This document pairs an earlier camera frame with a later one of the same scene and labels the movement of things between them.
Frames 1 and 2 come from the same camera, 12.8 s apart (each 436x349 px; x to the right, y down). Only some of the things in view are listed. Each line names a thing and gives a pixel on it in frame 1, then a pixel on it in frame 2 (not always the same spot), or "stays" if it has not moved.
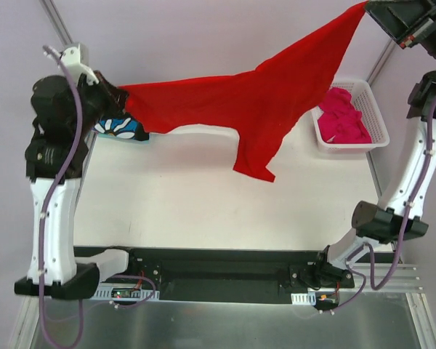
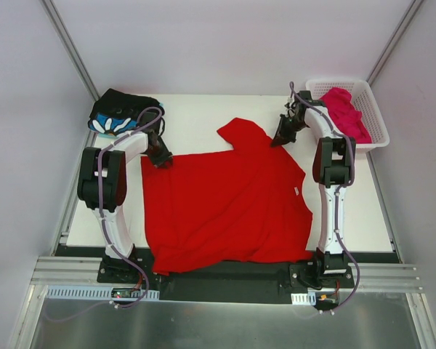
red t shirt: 269,107 to 246,203
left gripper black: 104,93 to 160,155
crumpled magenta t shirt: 341,120 stays
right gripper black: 405,27 to 285,127
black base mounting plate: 221,273 stays
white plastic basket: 365,102 stays
